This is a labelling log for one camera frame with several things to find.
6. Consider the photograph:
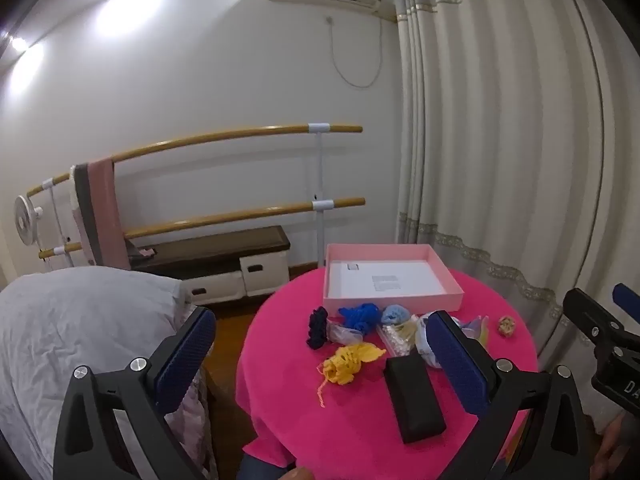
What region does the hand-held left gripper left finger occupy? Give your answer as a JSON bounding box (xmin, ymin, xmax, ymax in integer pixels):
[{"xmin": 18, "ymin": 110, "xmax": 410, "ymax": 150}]
[{"xmin": 52, "ymin": 306, "xmax": 218, "ymax": 480}]

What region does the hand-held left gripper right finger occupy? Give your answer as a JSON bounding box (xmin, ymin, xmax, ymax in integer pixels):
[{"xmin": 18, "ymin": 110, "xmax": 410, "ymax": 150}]
[{"xmin": 425, "ymin": 310, "xmax": 589, "ymax": 480}]

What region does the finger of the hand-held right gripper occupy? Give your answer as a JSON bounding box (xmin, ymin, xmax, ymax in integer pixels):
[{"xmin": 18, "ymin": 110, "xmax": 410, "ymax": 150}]
[
  {"xmin": 563, "ymin": 288, "xmax": 640, "ymax": 356},
  {"xmin": 612, "ymin": 283, "xmax": 640, "ymax": 322}
]

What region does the pastel organza scrunchie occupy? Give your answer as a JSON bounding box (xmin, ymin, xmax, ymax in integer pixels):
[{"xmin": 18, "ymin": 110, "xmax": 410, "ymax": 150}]
[{"xmin": 457, "ymin": 314, "xmax": 493, "ymax": 347}]

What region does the light blue printed sock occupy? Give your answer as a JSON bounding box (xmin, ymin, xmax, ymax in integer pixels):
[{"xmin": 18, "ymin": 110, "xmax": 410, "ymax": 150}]
[{"xmin": 415, "ymin": 315, "xmax": 451, "ymax": 371}]

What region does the pink cardboard box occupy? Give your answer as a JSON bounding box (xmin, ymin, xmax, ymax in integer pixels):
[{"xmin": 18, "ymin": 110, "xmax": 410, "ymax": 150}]
[{"xmin": 321, "ymin": 243, "xmax": 465, "ymax": 313}]

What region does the navy knitted scrunchie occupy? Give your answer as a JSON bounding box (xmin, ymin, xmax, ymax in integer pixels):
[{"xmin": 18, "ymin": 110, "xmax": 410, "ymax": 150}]
[{"xmin": 306, "ymin": 307, "xmax": 331, "ymax": 351}]

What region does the person's right hand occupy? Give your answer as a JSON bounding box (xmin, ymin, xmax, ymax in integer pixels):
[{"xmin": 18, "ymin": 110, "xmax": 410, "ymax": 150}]
[{"xmin": 595, "ymin": 411, "xmax": 640, "ymax": 480}]

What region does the black rectangular case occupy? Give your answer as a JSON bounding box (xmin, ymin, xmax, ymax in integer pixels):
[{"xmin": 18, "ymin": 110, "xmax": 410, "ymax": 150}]
[{"xmin": 385, "ymin": 355, "xmax": 447, "ymax": 445}]

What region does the clear bag with beads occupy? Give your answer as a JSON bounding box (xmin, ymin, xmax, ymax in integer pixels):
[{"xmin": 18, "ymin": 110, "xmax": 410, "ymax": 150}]
[{"xmin": 376, "ymin": 317, "xmax": 421, "ymax": 358}]

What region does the wide white drawer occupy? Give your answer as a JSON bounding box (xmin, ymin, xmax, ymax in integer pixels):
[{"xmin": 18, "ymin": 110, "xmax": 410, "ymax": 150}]
[{"xmin": 182, "ymin": 270, "xmax": 246, "ymax": 306}]

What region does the pink floral quilt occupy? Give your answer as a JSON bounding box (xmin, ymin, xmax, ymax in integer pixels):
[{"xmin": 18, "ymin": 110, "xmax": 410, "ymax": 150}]
[{"xmin": 167, "ymin": 360, "xmax": 218, "ymax": 480}]

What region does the light blue scrunchie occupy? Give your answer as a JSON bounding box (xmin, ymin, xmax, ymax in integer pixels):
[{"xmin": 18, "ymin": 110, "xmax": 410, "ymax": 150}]
[{"xmin": 381, "ymin": 305, "xmax": 411, "ymax": 326}]

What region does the blue knitted scrunchie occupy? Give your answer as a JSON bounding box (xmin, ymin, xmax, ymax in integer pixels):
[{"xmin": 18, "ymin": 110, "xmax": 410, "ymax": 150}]
[{"xmin": 339, "ymin": 301, "xmax": 383, "ymax": 336}]

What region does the yellow knitted scrunchie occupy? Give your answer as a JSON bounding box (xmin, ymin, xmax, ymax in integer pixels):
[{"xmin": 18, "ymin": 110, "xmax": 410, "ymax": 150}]
[{"xmin": 315, "ymin": 342, "xmax": 388, "ymax": 408}]

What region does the narrow white drawer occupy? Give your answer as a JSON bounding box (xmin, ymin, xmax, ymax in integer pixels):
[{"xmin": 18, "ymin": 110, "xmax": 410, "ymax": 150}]
[{"xmin": 240, "ymin": 252, "xmax": 290, "ymax": 297}]

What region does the dark wood low cabinet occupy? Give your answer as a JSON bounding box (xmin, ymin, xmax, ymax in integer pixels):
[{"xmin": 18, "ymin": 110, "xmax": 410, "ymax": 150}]
[{"xmin": 127, "ymin": 225, "xmax": 291, "ymax": 306}]

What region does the grey white duvet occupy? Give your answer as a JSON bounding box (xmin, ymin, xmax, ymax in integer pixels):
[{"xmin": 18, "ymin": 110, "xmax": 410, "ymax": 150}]
[{"xmin": 0, "ymin": 266, "xmax": 216, "ymax": 480}]

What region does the person's leg in jeans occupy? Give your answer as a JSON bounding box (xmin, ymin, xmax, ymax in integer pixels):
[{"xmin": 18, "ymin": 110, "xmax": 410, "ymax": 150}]
[{"xmin": 236, "ymin": 452, "xmax": 301, "ymax": 480}]

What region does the pink and grey towel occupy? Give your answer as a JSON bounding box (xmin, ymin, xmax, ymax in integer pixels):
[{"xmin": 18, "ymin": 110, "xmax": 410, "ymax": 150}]
[{"xmin": 70, "ymin": 157, "xmax": 132, "ymax": 271}]

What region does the cream curtain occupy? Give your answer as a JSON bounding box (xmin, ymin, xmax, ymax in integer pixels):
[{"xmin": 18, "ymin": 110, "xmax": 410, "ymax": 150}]
[{"xmin": 392, "ymin": 0, "xmax": 640, "ymax": 376}]

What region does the white fan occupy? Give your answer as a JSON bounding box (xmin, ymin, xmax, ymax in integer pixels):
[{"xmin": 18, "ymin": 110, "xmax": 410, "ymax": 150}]
[{"xmin": 13, "ymin": 195, "xmax": 43, "ymax": 248}]

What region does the short wooden barre rail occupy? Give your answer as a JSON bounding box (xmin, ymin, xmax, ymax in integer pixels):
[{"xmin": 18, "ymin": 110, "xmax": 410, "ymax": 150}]
[{"xmin": 39, "ymin": 197, "xmax": 366, "ymax": 260}]

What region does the white barre post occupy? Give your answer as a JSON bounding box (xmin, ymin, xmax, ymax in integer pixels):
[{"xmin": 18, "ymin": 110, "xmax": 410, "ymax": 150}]
[
  {"xmin": 42, "ymin": 177, "xmax": 76, "ymax": 271},
  {"xmin": 308, "ymin": 122, "xmax": 335, "ymax": 271}
]

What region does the long wooden barre rail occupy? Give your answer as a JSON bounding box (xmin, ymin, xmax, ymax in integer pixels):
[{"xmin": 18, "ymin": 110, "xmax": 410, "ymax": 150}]
[{"xmin": 26, "ymin": 124, "xmax": 363, "ymax": 198}]

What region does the white power cable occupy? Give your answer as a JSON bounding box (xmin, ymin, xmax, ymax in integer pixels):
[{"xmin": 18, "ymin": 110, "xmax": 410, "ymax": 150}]
[{"xmin": 326, "ymin": 16, "xmax": 384, "ymax": 89}]

